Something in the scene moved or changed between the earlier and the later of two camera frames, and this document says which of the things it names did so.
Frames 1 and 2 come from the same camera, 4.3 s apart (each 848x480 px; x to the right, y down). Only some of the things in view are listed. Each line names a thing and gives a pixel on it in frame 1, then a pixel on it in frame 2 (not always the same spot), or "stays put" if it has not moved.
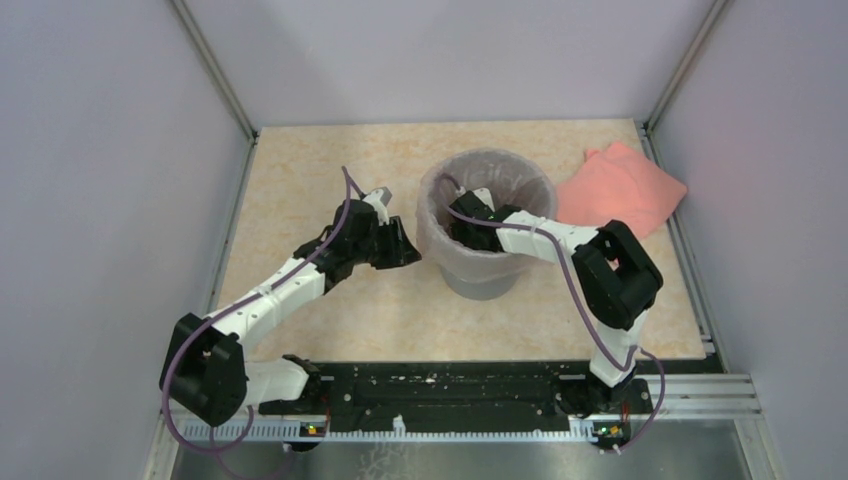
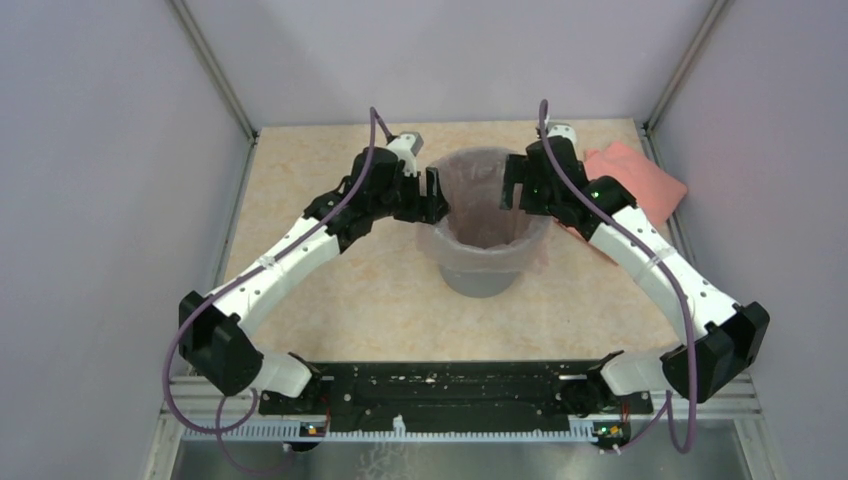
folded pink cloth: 615,184 stays put
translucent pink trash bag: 513,182 stays put
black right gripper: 464,236 -> 519,171
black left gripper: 400,250 -> 433,205
